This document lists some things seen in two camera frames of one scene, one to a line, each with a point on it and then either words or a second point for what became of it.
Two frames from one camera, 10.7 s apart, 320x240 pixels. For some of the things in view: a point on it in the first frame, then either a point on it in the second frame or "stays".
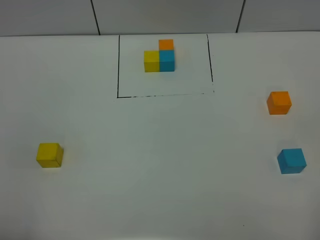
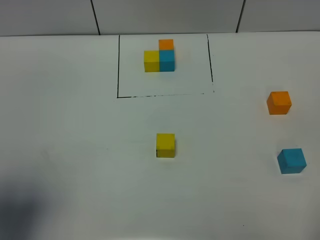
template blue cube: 166,60 stays
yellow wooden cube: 49,155 -> 165,145
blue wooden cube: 291,161 stays
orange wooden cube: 279,103 stays
